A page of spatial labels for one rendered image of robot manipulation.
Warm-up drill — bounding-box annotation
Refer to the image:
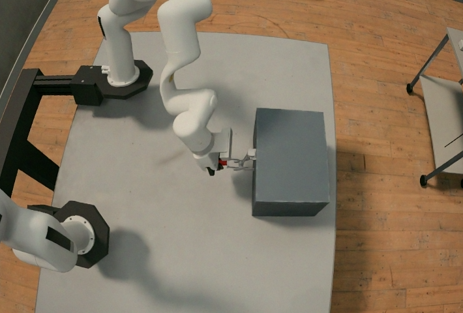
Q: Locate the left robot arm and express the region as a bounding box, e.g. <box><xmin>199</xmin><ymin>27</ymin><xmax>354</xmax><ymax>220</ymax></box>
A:
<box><xmin>97</xmin><ymin>0</ymin><xmax>233</xmax><ymax>161</ymax></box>

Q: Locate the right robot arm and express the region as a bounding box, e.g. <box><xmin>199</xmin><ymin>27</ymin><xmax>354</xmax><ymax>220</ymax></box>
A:
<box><xmin>0</xmin><ymin>189</ymin><xmax>95</xmax><ymax>273</ymax></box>

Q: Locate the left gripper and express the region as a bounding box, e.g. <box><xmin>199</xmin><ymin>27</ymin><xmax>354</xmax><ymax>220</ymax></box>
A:
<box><xmin>193</xmin><ymin>153</ymin><xmax>224</xmax><ymax>176</ymax></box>

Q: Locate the dark grey rectangular case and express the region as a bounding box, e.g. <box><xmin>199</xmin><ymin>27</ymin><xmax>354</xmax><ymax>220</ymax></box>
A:
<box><xmin>218</xmin><ymin>108</ymin><xmax>330</xmax><ymax>216</ymax></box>

